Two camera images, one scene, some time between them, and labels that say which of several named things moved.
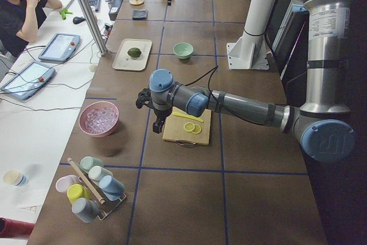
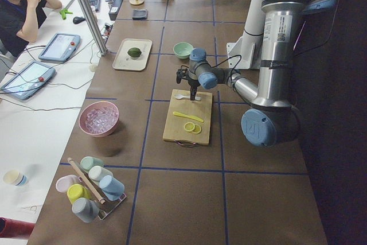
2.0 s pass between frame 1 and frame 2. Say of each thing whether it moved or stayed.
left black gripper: moved
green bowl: stayed
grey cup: stayed
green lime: stayed
